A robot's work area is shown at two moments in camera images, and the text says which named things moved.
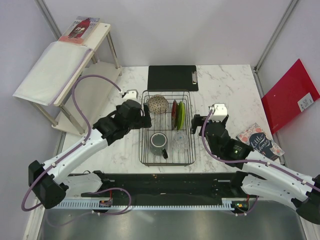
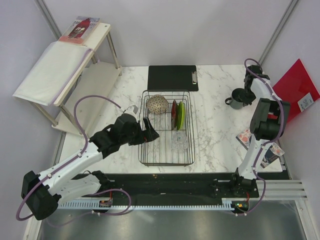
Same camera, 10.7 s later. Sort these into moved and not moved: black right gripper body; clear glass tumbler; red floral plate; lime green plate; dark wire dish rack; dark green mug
Moved: dark green mug; black right gripper body
Not moved: lime green plate; dark wire dish rack; clear glass tumbler; red floral plate
